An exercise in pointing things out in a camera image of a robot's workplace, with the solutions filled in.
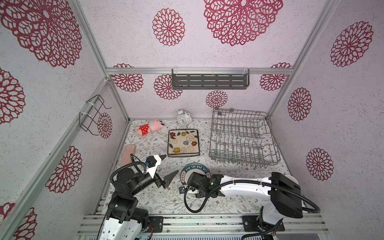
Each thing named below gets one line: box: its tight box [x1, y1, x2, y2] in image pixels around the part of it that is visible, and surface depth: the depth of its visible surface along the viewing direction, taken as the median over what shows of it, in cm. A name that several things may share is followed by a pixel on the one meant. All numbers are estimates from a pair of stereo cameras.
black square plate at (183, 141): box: [167, 129, 200, 155], surface depth 102 cm
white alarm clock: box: [176, 109, 193, 128], surface depth 112 cm
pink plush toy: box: [136, 119, 165, 136], surface depth 109 cm
